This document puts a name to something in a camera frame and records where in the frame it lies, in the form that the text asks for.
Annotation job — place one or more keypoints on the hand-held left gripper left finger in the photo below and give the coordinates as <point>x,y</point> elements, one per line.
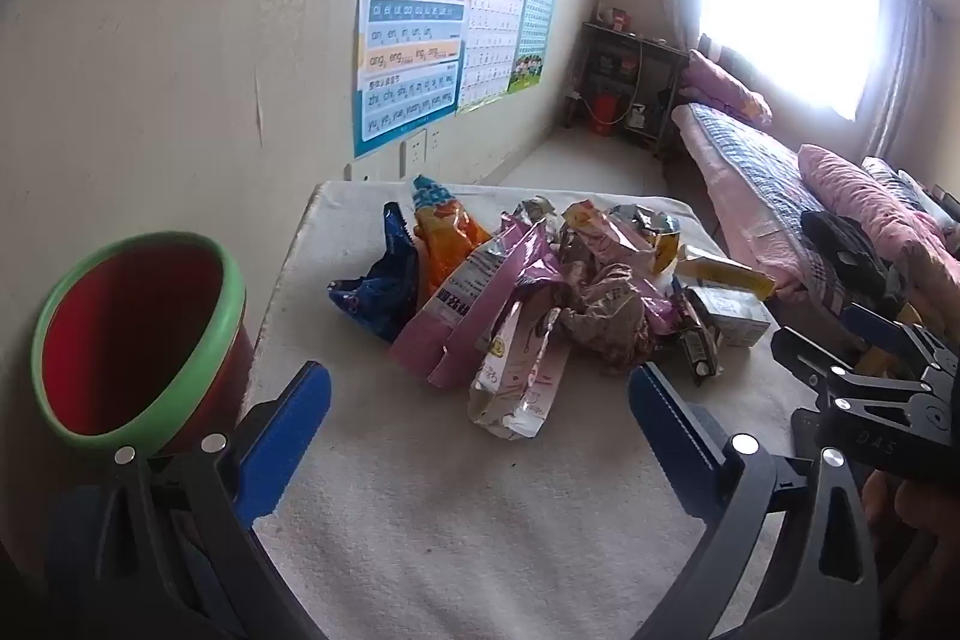
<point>289,437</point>

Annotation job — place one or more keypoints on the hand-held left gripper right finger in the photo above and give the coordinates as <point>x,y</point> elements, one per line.
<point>667,437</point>

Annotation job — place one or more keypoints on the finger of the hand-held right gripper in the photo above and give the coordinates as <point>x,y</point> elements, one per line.
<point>870,319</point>
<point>799,355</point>

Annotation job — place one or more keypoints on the pink guitar print carton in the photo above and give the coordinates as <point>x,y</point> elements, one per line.
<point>735,317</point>

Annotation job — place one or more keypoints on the red bin with green rim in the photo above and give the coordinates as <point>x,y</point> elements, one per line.
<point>127,340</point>

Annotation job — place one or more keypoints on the orange chip bag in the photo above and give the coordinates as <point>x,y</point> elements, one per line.
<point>442,235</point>

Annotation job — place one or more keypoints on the person's right hand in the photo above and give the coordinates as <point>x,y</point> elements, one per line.
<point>907,505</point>

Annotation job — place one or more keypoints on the black garment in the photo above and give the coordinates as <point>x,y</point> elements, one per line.
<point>847,242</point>

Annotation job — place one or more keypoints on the small dark wrapper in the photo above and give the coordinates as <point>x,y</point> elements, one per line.
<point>701,351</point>

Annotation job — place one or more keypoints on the pink quilt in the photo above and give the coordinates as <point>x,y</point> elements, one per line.
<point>862,190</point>

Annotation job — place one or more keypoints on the bed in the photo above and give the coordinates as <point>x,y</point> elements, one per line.
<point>742,235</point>

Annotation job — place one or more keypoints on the brown crumpled wrapper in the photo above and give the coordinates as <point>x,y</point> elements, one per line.
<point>607,317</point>

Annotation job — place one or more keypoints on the pink and white pouch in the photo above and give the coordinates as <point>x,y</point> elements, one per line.
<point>517,385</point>

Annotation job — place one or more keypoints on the dark blue snack bag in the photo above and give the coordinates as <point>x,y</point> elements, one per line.
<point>382,287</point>

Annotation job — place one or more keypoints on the white towel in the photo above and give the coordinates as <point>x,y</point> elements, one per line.
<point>450,535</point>

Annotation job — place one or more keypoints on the blue plaid quilt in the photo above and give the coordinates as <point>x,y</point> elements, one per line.
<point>757,160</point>

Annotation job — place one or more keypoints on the silver crumpled wrapper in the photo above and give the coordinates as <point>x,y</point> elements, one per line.
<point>645,216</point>

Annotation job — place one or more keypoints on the pale pink crumpled wrapper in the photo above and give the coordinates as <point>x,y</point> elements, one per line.
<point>600,235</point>

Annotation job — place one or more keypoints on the long pink packet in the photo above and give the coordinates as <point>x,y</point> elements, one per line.
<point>517,269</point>

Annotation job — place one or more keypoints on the sheer curtain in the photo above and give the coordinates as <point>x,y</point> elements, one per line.
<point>900,78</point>

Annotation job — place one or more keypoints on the small silver wrapper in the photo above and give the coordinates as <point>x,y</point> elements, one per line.
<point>534,211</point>

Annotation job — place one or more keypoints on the purple pink folded blanket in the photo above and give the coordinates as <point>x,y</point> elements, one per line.
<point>727,85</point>

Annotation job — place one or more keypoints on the small red bucket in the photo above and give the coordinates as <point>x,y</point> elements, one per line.
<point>604,114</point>

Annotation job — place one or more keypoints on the dark shelf unit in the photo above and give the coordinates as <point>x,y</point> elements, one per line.
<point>652,63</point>

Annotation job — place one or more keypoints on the window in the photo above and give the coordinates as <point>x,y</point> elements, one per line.
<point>787,3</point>

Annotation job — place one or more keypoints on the white wall plate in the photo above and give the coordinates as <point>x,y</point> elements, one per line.
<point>360,171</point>

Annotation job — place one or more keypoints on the white wall socket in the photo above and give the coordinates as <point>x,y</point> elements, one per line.
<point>414,153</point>

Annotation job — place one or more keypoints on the blue-edged wall poster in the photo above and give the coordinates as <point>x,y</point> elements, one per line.
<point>409,48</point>

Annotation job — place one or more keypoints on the green-edged wall poster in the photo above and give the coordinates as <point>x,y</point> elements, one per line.
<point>536,10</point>

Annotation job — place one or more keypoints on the white chart wall poster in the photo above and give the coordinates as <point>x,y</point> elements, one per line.
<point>495,25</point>

